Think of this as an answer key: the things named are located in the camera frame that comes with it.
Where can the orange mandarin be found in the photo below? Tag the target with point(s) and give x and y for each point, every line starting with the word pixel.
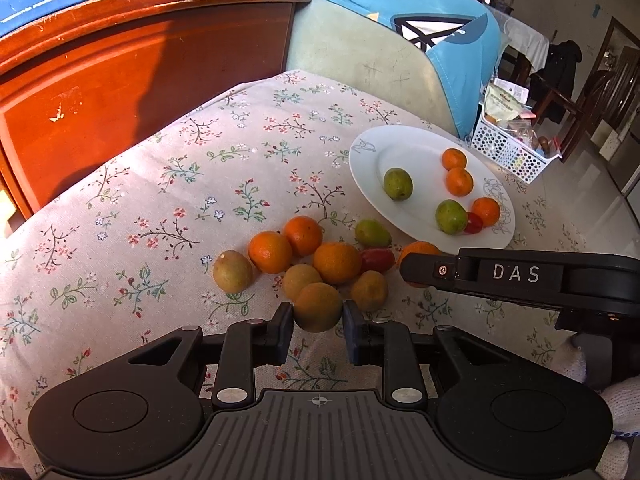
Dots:
pixel 454 158
pixel 337 262
pixel 420 248
pixel 459 182
pixel 486 211
pixel 302 235
pixel 270 252

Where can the white tablecloth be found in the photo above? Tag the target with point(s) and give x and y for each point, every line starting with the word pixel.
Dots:
pixel 525 35

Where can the wooden chair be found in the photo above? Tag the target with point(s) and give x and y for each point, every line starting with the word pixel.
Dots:
pixel 600 105

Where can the small green mango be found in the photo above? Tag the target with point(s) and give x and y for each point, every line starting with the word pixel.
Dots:
pixel 372 232
pixel 451 216

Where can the pale snack bag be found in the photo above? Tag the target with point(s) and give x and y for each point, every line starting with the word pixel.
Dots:
pixel 500 102

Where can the small brown pear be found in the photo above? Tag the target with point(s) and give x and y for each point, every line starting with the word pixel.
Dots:
pixel 318 307
pixel 299 277
pixel 369 290
pixel 233 270

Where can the person's right hand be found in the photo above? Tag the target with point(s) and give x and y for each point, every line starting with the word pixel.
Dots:
pixel 625 420

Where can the green lime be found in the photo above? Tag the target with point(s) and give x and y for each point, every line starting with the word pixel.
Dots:
pixel 398 184

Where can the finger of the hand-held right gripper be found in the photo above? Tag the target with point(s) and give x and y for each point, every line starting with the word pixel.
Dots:
pixel 425 270

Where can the wooden headboard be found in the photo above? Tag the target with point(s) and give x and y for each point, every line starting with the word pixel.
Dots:
pixel 125 85

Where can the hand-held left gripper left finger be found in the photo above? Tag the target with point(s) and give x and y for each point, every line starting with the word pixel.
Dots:
pixel 283 335

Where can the small red tomato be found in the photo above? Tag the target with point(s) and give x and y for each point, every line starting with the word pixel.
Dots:
pixel 377 259
pixel 474 223

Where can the black jacket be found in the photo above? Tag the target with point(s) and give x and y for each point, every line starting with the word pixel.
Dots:
pixel 560 75

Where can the white plate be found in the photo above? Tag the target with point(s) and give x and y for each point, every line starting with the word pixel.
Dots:
pixel 424 172

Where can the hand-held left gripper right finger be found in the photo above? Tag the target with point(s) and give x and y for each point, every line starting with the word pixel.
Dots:
pixel 352 332

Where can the floral bed sheet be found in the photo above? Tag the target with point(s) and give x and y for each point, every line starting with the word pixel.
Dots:
pixel 150 185

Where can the pale green cushion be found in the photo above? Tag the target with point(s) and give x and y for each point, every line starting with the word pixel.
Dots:
pixel 350 45

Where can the white perforated basket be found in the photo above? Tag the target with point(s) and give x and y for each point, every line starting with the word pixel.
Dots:
pixel 500 150

